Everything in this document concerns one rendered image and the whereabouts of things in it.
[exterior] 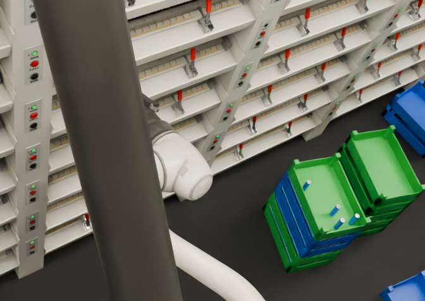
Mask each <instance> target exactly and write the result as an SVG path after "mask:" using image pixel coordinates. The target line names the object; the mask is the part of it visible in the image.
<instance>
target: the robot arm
mask: <svg viewBox="0 0 425 301"><path fill-rule="evenodd" d="M142 96H143V100H144V106H145V111H146V115H147V121H148V125H149V131H150V135H151V141H152V147H153V151H154V157H155V160H156V166H157V172H158V176H159V182H160V186H161V191H162V192H169V193H173V192H174V193H176V194H177V195H178V196H180V197H182V198H184V199H188V200H197V199H199V198H201V197H202V196H203V195H204V194H205V193H206V192H207V191H208V190H209V189H210V187H211V185H212V182H213V174H212V171H211V169H210V167H209V165H208V164H207V162H206V160H205V159H204V158H203V157H202V155H201V154H200V152H199V151H198V150H197V149H196V148H195V147H194V146H193V145H192V144H191V143H190V142H189V141H188V140H186V139H184V138H182V137H181V136H180V135H179V134H178V132H176V131H175V130H174V129H173V127H172V126H171V125H170V124H169V123H168V122H167V121H164V120H161V118H160V117H159V116H158V115H157V114H156V112H159V103H158V102H156V101H153V100H152V99H150V98H149V97H147V96H146V95H145V94H143V93H142ZM169 233H170V237H171V243H172V246H173V252H174V256H175V262H176V266H178V267H179V268H180V269H182V270H183V271H185V272H186V273H188V274H189V275H191V276H192V277H194V278H195V279H197V280H198V281H200V282H201V283H203V284H204V285H206V286H207V287H209V288H210V289H212V290H213V291H215V292H216V293H217V294H219V295H220V296H221V297H223V298H224V299H225V300H226V301H265V300H264V299H263V297H262V296H261V294H260V293H259V292H258V291H257V290H256V289H255V288H254V287H253V286H252V285H251V284H250V283H249V282H248V281H247V280H246V279H245V278H243V277H242V276H241V275H239V274H238V273H237V272H235V271H234V270H232V269H231V268H229V267H228V266H226V265H224V264H223V263H221V262H219V261H218V260H216V259H215V258H213V257H211V256H210V255H208V254H207V253H205V252H203V251H202V250H200V249H198V248H197V247H195V246H194V245H192V244H191V243H188V242H187V241H186V240H184V239H182V238H181V237H179V236H178V235H176V234H175V233H173V232H172V231H171V230H170V229H169Z"/></svg>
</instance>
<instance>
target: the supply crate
mask: <svg viewBox="0 0 425 301"><path fill-rule="evenodd" d="M340 158H341V155H340V153H335V154H334V156H333V157H325V158H321V159H314V160H310V161H302V162H299V160H298V159H296V160H293V162H292V163H291V165H290V167H289V168H288V169H287V172H288V175H289V177H290V179H291V182H292V185H293V187H294V189H295V192H296V194H297V197H298V198H299V201H300V204H301V206H302V208H303V211H304V214H305V216H306V218H307V221H308V223H309V226H310V228H311V230H312V233H313V235H314V238H315V240H316V241H319V240H324V239H327V238H333V237H338V236H342V235H348V234H351V233H357V232H360V231H363V230H364V229H365V228H366V227H367V226H368V225H369V224H370V223H371V220H370V218H366V217H365V215H364V213H363V211H362V209H361V207H360V205H359V202H358V200H357V198H356V196H355V194H354V191H353V190H352V187H351V185H350V183H349V181H348V178H347V176H346V174H345V172H344V170H343V168H342V166H341V163H340V161H339V159H340ZM307 180H310V181H311V184H310V185H309V187H308V188H307V190H306V191H304V189H303V186H304V184H305V182H306V181H307ZM337 204H339V205H340V206H341V208H340V209H339V210H338V212H337V213H336V214H335V215H334V216H330V212H331V211H332V210H333V208H334V207H335V206H336V205H337ZM355 214H359V216H360V217H359V218H358V219H357V221H356V222H355V223H354V224H353V225H349V223H348V222H349V221H350V219H351V218H352V217H353V216H354V215H355ZM341 218H343V219H344V220H345V222H344V223H343V224H342V225H341V226H340V227H339V229H337V230H335V229H334V225H336V224H337V222H338V221H339V220H340V219H341Z"/></svg>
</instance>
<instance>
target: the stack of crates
mask: <svg viewBox="0 0 425 301"><path fill-rule="evenodd" d="M395 129H396V128H395V126H394V125H390V126H389V127H388V129H384V130H376V131H371V132H363V133H357V131H352V133H351V134H350V135H349V136H348V138H347V139H346V141H345V142H344V143H343V145H342V146H341V147H340V148H339V150H338V151H337V153H340V155H341V158H340V159H339V161H340V163H341V166H342V168H343V170H344V172H345V174H346V176H347V178H348V181H349V183H350V185H351V187H352V190H353V191H354V194H355V196H356V198H357V200H358V202H359V205H360V207H361V209H362V211H363V213H364V215H365V217H366V218H370V220H371V223H370V224H369V225H368V226H367V227H366V228H365V229H364V230H363V231H362V232H361V233H360V234H359V235H358V236H357V237H356V238H358V237H363V236H366V235H372V234H375V233H381V232H382V231H383V230H384V229H385V228H386V227H387V226H388V225H389V224H390V223H391V222H392V221H394V220H395V219H396V218H397V217H398V216H399V215H400V214H401V213H402V212H403V211H404V210H405V209H406V208H407V207H408V206H410V205H411V203H413V201H415V200H416V198H418V197H419V196H420V195H421V194H422V193H423V192H424V191H425V184H424V185H421V184H420V183H419V180H418V179H417V176H416V174H415V173H414V170H413V169H412V167H411V165H410V163H409V161H408V159H407V157H406V155H405V154H404V152H403V150H402V148H401V146H400V144H399V142H398V140H397V138H396V136H395V134H394V130H395Z"/></svg>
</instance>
